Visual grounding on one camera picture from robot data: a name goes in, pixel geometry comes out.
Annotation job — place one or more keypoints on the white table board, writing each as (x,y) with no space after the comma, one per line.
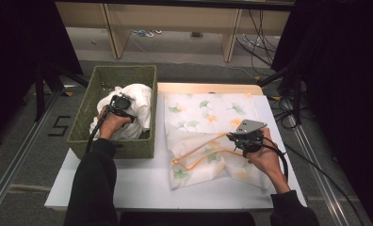
(143,188)

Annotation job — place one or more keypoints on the green woven basket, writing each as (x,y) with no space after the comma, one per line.
(81,125)

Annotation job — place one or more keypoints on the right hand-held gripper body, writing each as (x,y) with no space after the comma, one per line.
(250,125)

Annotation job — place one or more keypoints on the white garment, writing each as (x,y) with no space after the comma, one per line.
(140,106)

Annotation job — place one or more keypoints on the aluminium floor rail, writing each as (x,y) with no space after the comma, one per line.
(335,207)
(19,157)

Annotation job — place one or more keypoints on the black curtain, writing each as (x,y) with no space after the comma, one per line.
(348,78)
(18,47)

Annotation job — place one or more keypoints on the beige wooden shelf unit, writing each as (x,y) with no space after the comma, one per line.
(175,19)

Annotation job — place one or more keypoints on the person's right hand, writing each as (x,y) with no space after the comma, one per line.
(267,160)

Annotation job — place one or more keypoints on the black metal stand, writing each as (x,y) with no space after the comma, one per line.
(297,94)
(39,94)

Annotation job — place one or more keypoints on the leaf print zipper laundry bag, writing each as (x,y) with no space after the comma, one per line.
(200,109)

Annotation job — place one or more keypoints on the small dark floor block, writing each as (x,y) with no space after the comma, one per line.
(196,34)

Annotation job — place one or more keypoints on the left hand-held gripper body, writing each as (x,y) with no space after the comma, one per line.
(120,103)

